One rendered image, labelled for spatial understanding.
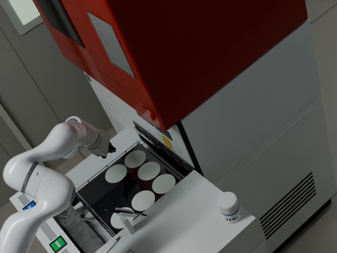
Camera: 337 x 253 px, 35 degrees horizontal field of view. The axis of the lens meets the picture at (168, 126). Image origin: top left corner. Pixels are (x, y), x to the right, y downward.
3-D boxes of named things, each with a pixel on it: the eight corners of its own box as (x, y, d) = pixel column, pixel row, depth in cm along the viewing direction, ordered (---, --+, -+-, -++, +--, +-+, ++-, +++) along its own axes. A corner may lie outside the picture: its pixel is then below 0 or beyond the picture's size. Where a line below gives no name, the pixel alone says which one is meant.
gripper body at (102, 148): (85, 126, 218) (98, 134, 228) (81, 150, 215) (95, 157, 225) (101, 125, 216) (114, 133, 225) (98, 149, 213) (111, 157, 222)
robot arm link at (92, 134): (86, 152, 212) (102, 134, 212) (68, 142, 200) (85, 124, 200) (74, 139, 216) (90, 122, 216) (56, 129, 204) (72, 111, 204)
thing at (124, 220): (138, 220, 203) (126, 199, 194) (144, 225, 200) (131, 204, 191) (125, 230, 201) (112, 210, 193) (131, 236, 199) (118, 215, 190)
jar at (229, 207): (233, 204, 195) (227, 187, 188) (246, 214, 190) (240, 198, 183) (218, 216, 193) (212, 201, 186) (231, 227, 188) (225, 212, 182)
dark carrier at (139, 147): (139, 144, 242) (138, 143, 242) (185, 182, 218) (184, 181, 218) (77, 193, 233) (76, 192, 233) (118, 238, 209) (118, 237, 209)
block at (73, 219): (78, 214, 226) (75, 210, 224) (82, 219, 223) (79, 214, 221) (63, 226, 224) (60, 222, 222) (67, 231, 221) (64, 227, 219)
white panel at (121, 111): (108, 108, 279) (76, 47, 252) (208, 188, 222) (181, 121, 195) (104, 111, 278) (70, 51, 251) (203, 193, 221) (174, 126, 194)
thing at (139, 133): (142, 138, 251) (135, 124, 244) (201, 186, 220) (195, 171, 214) (139, 140, 250) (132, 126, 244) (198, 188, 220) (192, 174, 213)
